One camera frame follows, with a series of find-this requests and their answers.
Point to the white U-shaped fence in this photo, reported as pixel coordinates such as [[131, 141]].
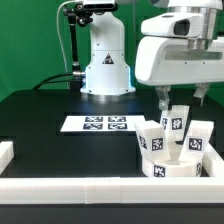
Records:
[[208, 189]]

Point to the camera on mount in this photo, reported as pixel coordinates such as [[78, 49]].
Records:
[[99, 4]]

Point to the white round stool seat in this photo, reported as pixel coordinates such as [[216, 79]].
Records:
[[171, 168]]

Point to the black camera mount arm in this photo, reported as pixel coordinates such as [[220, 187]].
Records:
[[76, 16]]

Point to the white marker base plate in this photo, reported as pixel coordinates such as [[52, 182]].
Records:
[[101, 123]]

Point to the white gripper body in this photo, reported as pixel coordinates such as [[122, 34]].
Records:
[[165, 56]]

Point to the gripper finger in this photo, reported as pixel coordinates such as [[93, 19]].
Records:
[[200, 93], [163, 96]]

